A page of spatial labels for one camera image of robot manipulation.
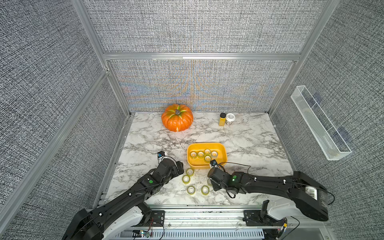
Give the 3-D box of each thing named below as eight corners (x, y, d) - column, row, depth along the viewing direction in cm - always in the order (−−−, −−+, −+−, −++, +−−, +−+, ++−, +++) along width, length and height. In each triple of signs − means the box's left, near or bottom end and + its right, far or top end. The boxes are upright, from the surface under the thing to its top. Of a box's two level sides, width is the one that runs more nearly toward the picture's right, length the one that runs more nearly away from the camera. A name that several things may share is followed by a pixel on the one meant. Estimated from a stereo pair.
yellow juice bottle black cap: (219, 126, 114) (221, 118, 106) (218, 121, 117) (220, 112, 109) (224, 126, 114) (226, 118, 106) (223, 121, 117) (225, 112, 109)
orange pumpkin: (160, 127, 113) (157, 115, 103) (176, 112, 123) (175, 100, 113) (180, 139, 106) (179, 128, 96) (195, 122, 116) (196, 110, 106)
